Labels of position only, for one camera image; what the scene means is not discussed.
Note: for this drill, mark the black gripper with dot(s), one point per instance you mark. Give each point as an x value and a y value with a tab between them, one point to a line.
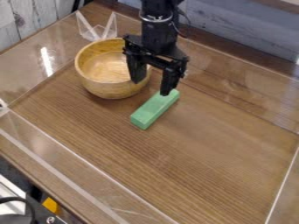
158	56

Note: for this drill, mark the green rectangular block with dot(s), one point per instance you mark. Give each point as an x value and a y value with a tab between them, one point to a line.
151	110

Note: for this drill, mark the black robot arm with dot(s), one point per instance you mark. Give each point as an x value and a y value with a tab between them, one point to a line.
159	15

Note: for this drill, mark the brown wooden bowl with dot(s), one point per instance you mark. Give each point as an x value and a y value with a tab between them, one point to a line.
101	65

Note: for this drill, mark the black device with yellow label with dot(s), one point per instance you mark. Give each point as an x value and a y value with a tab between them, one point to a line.
49	211

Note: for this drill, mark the clear acrylic corner bracket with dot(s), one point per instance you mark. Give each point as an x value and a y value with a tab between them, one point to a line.
98	32

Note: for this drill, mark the clear acrylic tray wall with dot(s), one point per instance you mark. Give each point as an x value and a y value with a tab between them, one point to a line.
57	145

